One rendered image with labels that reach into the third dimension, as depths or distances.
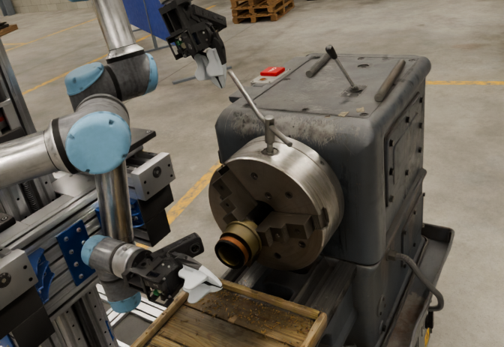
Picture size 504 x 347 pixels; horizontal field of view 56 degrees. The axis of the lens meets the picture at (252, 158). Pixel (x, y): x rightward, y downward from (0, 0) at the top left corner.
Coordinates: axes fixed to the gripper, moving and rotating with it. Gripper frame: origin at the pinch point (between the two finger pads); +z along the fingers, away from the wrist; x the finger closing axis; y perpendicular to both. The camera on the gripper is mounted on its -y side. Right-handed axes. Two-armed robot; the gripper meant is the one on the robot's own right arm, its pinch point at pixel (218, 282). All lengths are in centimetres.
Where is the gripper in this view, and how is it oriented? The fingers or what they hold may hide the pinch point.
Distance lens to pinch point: 96.5
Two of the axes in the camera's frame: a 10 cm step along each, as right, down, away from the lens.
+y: -5.1, 4.7, -7.2
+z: 8.4, 1.2, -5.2
